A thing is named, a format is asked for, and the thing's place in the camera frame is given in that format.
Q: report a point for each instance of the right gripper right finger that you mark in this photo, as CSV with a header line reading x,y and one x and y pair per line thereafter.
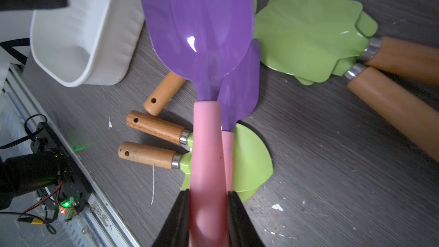
x,y
241,232

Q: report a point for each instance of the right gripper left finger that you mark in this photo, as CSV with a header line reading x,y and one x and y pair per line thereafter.
x,y
176,229

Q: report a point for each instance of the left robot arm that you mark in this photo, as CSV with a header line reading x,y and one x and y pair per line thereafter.
x,y
24,174

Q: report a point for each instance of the white storage box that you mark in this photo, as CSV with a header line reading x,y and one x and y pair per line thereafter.
x,y
88,42

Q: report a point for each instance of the green shovel wooden handle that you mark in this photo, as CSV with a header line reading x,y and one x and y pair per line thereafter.
x,y
316,39
163,93
407,113

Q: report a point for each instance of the purple shovel pink handle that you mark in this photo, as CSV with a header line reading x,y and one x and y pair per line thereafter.
x,y
203,41
238,96

